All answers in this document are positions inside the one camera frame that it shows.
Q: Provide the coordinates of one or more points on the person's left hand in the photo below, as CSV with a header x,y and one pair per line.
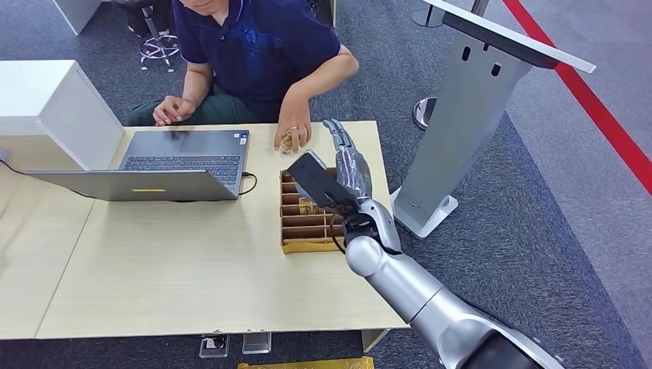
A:
x,y
294,119

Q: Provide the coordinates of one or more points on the person's right hand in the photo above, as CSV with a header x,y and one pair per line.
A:
x,y
173,109

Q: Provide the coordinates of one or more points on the yellow green printed card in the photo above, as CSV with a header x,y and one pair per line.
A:
x,y
286,143
309,207

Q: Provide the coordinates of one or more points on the person's right forearm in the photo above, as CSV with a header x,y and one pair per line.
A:
x,y
197,84

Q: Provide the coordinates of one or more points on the person's left forearm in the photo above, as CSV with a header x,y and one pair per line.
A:
x,y
326,76

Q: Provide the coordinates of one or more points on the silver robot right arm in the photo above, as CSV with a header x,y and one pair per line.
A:
x,y
423,298

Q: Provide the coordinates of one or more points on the person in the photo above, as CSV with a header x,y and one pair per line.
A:
x,y
254,51

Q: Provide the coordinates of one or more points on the brown cardboard card holder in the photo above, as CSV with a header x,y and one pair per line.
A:
x,y
305,227

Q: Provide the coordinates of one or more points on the grey open laptop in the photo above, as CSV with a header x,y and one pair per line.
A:
x,y
188,158

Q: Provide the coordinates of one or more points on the chrome base stool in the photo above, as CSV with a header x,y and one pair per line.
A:
x,y
160,46

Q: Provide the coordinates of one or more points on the white cabinet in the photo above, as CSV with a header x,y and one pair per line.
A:
x,y
46,112

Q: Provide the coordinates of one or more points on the chrome stanchion base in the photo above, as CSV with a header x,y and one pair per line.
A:
x,y
423,113

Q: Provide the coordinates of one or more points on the white furniture corner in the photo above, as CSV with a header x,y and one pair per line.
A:
x,y
76,12

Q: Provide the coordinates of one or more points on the grey kiosk stand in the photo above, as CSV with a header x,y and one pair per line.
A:
x,y
458,127

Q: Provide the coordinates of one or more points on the grey floor socket cover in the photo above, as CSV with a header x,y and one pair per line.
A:
x,y
256,343

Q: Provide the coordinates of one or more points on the floor socket with black plug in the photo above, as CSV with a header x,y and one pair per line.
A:
x,y
214,345

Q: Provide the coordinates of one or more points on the yellow object at desk foot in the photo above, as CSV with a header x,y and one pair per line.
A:
x,y
305,363

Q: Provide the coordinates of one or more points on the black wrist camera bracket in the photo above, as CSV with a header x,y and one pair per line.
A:
x,y
318,181

